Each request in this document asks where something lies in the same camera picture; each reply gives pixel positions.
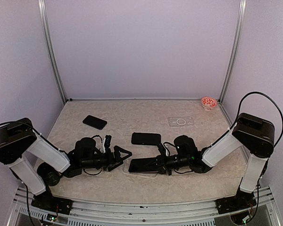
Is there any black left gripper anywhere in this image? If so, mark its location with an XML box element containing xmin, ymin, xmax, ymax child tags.
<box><xmin>81</xmin><ymin>145</ymin><xmax>132</xmax><ymax>171</ymax></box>

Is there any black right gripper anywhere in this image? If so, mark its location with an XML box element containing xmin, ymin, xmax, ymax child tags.
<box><xmin>145</xmin><ymin>150</ymin><xmax>191</xmax><ymax>175</ymax></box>

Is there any clear magsafe phone case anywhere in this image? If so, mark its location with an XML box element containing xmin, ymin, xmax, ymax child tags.
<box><xmin>167</xmin><ymin>116</ymin><xmax>194</xmax><ymax>127</ymax></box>
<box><xmin>123</xmin><ymin>162</ymin><xmax>158</xmax><ymax>178</ymax></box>

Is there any black smartphone with teal edge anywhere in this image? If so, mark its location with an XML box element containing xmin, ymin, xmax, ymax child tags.
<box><xmin>131</xmin><ymin>132</ymin><xmax>161</xmax><ymax>146</ymax></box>

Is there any black phone with purple edge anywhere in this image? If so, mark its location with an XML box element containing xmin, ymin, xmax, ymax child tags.
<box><xmin>83</xmin><ymin>115</ymin><xmax>107</xmax><ymax>130</ymax></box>

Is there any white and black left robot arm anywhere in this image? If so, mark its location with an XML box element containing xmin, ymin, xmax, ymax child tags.
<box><xmin>0</xmin><ymin>118</ymin><xmax>132</xmax><ymax>210</ymax></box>

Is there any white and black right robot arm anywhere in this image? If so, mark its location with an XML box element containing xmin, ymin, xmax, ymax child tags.
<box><xmin>130</xmin><ymin>113</ymin><xmax>275</xmax><ymax>209</ymax></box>

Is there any black mug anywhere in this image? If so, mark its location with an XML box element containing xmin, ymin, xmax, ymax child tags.
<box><xmin>37</xmin><ymin>162</ymin><xmax>62</xmax><ymax>186</ymax></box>

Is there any red patterned small bowl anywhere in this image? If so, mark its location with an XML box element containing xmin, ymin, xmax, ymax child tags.
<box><xmin>201</xmin><ymin>97</ymin><xmax>218</xmax><ymax>111</ymax></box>

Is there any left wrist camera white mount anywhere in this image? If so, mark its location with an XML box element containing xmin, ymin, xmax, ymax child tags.
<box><xmin>100</xmin><ymin>135</ymin><xmax>112</xmax><ymax>153</ymax></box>

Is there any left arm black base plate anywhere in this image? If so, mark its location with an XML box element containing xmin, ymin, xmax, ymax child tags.
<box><xmin>31</xmin><ymin>196</ymin><xmax>73</xmax><ymax>215</ymax></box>

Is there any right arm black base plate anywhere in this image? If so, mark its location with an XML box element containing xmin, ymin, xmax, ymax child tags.
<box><xmin>215</xmin><ymin>195</ymin><xmax>257</xmax><ymax>214</ymax></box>

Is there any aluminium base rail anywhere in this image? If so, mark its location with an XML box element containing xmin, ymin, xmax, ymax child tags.
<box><xmin>5</xmin><ymin>187</ymin><xmax>283</xmax><ymax>226</ymax></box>

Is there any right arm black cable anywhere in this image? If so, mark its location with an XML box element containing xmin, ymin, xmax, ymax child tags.
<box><xmin>228</xmin><ymin>91</ymin><xmax>283</xmax><ymax>212</ymax></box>

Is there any left aluminium frame post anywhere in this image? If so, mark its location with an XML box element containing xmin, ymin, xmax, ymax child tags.
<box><xmin>38</xmin><ymin>0</ymin><xmax>67</xmax><ymax>104</ymax></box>

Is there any aluminium frame post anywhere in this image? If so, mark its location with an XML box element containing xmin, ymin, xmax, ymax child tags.
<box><xmin>38</xmin><ymin>0</ymin><xmax>67</xmax><ymax>104</ymax></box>
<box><xmin>219</xmin><ymin>0</ymin><xmax>247</xmax><ymax>105</ymax></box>

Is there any right aluminium frame post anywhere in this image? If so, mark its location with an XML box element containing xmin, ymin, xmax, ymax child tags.
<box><xmin>219</xmin><ymin>0</ymin><xmax>247</xmax><ymax>105</ymax></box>

